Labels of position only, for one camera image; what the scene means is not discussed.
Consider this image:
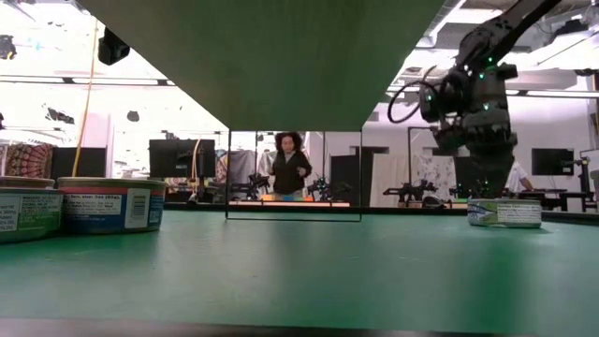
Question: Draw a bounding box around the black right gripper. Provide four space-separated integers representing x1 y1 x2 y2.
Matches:
418 60 519 200

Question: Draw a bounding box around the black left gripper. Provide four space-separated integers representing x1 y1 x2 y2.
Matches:
97 26 132 67

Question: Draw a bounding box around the plain silver lid seafood can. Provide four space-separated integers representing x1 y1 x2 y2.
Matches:
467 198 544 229

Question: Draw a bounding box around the pull-tab lid seafood can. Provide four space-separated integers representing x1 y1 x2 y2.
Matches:
0 175 56 190

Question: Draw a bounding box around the blue label seafood can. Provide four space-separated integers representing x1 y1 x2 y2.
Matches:
56 176 168 236

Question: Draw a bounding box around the green label seafood can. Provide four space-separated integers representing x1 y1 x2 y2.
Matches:
0 185 65 245

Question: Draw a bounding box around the person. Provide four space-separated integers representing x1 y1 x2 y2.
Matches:
268 131 314 198
504 160 535 193

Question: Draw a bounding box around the black monitor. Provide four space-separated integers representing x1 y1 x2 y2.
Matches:
531 147 576 177
50 146 109 182
148 138 217 180

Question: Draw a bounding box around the black background table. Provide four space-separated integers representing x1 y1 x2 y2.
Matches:
533 188 599 212

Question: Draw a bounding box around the white cloth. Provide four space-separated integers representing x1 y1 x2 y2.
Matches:
369 153 458 208

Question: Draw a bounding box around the patterned cloth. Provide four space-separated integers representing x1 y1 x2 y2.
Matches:
3 141 56 180

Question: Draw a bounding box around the black panel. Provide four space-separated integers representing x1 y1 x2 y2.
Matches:
329 145 389 208

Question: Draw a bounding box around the grey cloth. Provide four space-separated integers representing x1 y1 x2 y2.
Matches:
227 149 272 186

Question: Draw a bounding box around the green table mat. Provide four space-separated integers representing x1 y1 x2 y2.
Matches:
0 209 599 334

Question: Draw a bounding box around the black frame stand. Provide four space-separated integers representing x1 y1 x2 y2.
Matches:
406 125 435 198

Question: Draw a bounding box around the black table frame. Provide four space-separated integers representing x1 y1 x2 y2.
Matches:
161 200 599 227

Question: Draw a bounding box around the yellow power cable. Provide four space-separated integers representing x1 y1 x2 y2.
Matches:
71 18 100 179

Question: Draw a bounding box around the black ceiling camera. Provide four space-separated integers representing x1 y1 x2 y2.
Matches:
0 34 18 62

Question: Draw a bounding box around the thin yellow cable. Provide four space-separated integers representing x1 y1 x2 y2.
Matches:
189 137 203 183

